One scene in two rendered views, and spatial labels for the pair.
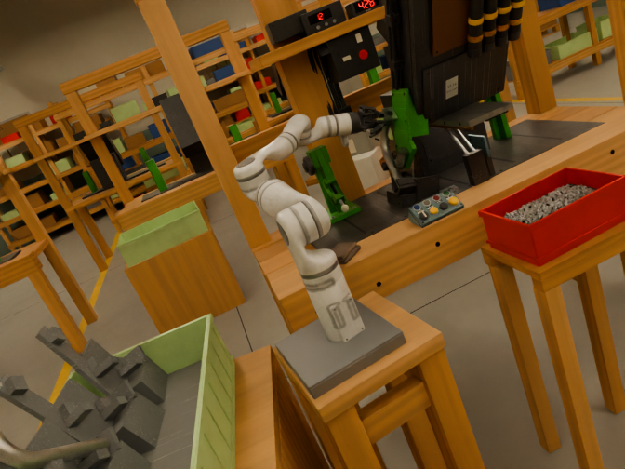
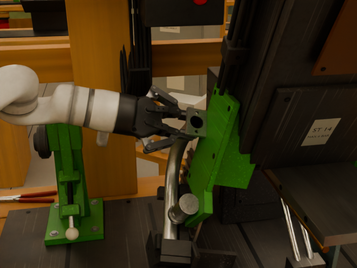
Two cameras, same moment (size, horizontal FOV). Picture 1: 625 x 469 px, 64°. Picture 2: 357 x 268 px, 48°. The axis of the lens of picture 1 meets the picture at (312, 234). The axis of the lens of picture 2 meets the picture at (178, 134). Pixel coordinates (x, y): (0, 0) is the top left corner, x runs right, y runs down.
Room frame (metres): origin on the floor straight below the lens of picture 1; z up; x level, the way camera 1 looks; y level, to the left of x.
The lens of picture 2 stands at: (1.05, -0.35, 1.49)
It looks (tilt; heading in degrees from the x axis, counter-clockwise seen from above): 24 degrees down; 358
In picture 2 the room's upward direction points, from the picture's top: straight up
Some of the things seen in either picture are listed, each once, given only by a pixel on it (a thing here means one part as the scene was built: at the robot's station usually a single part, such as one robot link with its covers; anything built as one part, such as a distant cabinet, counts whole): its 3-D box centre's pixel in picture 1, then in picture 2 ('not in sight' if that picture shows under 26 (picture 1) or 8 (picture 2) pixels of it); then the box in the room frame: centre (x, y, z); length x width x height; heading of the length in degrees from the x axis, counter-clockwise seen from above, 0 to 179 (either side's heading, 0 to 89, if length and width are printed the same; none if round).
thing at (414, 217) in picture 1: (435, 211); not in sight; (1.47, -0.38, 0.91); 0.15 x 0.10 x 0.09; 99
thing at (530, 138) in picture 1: (442, 180); (244, 240); (1.79, -0.53, 0.89); 1.10 x 0.42 x 0.02; 99
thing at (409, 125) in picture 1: (409, 116); (227, 144); (1.72, -0.46, 1.17); 0.13 x 0.12 x 0.20; 99
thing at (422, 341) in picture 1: (352, 347); not in sight; (1.06, 0.02, 0.83); 0.32 x 0.32 x 0.04; 16
